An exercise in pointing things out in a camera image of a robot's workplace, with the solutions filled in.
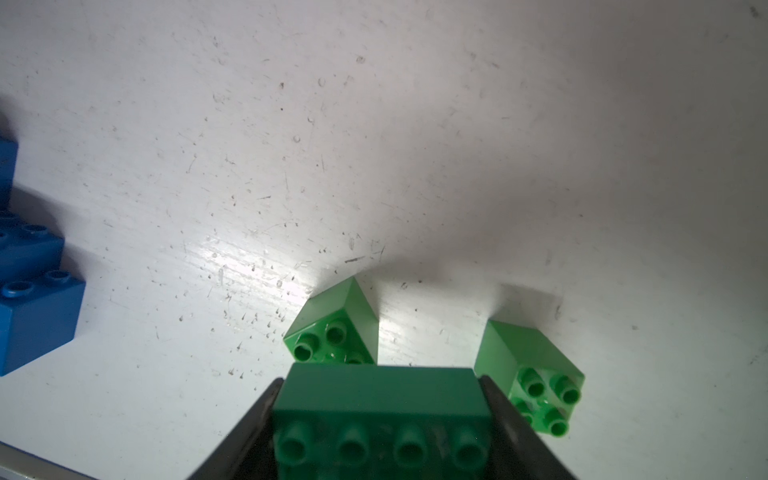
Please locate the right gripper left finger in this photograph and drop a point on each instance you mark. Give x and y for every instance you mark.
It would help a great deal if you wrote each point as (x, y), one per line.
(247, 452)

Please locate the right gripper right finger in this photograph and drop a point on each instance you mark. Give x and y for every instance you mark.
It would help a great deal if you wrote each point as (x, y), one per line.
(516, 451)

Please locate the long green lego brick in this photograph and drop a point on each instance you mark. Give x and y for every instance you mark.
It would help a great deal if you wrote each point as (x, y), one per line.
(381, 422)

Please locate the long blue lego brick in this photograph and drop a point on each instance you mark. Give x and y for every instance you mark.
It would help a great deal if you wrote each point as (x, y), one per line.
(40, 302)

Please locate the green lego brick lower right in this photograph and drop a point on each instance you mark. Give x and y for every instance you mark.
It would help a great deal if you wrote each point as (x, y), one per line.
(535, 376)

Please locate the green lego brick lower left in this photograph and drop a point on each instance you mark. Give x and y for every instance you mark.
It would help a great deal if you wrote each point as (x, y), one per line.
(336, 326)

